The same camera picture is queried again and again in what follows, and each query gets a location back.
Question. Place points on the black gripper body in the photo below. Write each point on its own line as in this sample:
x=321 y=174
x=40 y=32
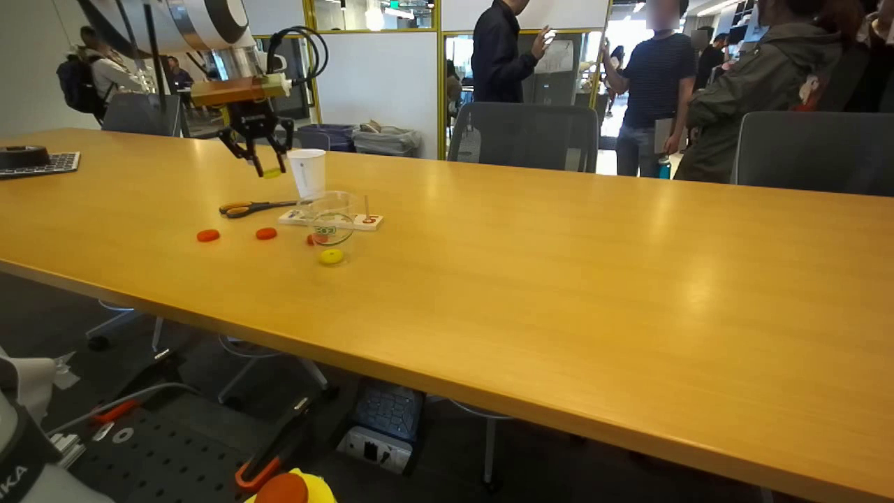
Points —
x=256 y=118

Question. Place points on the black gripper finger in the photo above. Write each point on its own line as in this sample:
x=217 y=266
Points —
x=245 y=150
x=286 y=150

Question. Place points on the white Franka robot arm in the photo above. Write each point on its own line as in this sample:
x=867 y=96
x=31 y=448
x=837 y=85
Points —
x=220 y=18

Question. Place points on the white paper cup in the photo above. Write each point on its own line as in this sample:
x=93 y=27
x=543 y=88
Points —
x=308 y=174

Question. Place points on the orange disc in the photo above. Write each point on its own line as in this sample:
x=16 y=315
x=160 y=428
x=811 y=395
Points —
x=266 y=233
x=207 y=237
x=318 y=238

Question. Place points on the grey office chair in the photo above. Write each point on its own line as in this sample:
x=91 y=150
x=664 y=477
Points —
x=140 y=115
x=527 y=136
x=815 y=150

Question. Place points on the wooden number puzzle board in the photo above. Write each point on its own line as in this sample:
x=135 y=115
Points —
x=369 y=222

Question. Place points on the person with black backpack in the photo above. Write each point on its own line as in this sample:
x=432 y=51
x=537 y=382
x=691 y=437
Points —
x=87 y=81

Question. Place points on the grey keyboard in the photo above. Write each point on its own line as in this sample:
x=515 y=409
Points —
x=59 y=167

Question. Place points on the black device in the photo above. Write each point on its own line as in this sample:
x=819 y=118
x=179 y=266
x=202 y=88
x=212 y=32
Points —
x=23 y=159

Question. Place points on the person in black jacket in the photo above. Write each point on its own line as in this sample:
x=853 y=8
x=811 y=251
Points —
x=498 y=51

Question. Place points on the black orange bar clamp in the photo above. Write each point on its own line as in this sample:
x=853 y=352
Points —
x=270 y=448

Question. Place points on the white power strip box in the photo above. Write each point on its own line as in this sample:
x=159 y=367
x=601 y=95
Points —
x=379 y=448

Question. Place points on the yellow emergency stop red button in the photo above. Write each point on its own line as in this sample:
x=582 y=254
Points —
x=294 y=487

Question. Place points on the grey table leg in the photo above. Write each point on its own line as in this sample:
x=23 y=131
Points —
x=490 y=448

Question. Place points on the person in dark t-shirt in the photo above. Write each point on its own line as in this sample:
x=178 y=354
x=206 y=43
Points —
x=657 y=85

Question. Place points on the person in green jacket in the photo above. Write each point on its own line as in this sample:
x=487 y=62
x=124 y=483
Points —
x=755 y=95

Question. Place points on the yellow partition post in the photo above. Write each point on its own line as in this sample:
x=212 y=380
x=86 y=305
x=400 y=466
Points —
x=441 y=95

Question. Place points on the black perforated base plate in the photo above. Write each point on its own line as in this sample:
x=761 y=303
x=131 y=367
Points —
x=178 y=452

